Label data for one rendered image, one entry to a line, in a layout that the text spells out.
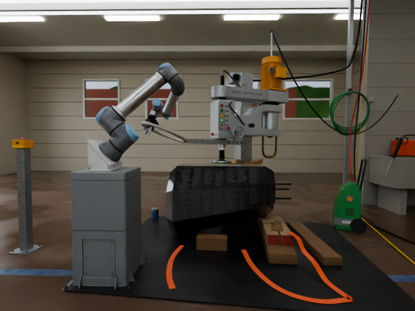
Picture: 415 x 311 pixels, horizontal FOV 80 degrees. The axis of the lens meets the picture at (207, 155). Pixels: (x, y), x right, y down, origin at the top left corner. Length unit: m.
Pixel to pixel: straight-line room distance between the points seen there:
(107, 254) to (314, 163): 8.43
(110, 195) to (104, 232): 0.27
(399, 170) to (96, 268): 4.07
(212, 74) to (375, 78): 5.56
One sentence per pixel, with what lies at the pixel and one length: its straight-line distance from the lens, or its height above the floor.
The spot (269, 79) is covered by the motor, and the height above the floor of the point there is 1.80.
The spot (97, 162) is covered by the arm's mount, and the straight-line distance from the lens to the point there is 2.01.
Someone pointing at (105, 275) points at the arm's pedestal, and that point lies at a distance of 2.15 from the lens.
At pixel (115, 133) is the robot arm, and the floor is 1.13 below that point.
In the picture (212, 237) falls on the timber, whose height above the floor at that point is 0.14.
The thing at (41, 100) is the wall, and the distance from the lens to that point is 11.00.
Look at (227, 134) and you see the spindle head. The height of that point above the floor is 1.15.
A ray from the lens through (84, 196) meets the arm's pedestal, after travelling 2.01.
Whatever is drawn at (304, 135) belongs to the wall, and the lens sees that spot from 9.51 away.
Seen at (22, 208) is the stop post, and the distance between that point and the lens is 3.01.
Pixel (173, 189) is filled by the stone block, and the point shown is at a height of 0.58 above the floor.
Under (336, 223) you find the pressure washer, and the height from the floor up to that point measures 0.08.
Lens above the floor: 1.06
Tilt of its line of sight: 3 degrees down
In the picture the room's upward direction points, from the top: straight up
